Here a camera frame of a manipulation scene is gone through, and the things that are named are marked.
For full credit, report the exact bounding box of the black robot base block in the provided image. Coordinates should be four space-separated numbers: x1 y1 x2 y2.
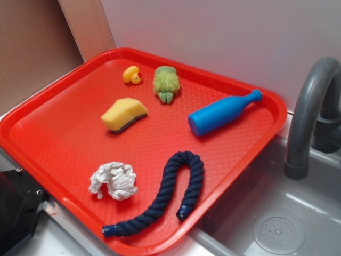
1 170 47 255

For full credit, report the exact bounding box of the blue plastic bottle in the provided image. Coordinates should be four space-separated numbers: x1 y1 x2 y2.
188 89 263 137

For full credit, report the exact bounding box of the red plastic tray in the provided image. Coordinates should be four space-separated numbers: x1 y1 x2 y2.
1 48 287 255

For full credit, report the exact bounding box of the green fuzzy plush toy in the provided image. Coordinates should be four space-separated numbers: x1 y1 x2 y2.
153 66 181 105

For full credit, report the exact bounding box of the yellow sponge with grey pad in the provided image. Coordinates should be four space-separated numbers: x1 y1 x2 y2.
101 98 148 133

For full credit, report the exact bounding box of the yellow rubber duck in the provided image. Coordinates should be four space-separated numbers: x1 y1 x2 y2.
122 66 142 85

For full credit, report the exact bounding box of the crumpled white paper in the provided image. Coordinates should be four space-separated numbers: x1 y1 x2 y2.
88 162 138 201

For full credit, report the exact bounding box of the grey plastic sink basin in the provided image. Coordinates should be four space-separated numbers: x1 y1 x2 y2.
190 137 340 255

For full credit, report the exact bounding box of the wooden board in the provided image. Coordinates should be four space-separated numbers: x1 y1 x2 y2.
58 0 116 62

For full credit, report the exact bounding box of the grey toy faucet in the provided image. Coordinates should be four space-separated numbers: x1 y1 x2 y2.
284 57 340 180

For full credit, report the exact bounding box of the dark blue twisted rope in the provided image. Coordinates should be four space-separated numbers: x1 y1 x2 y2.
102 150 205 238

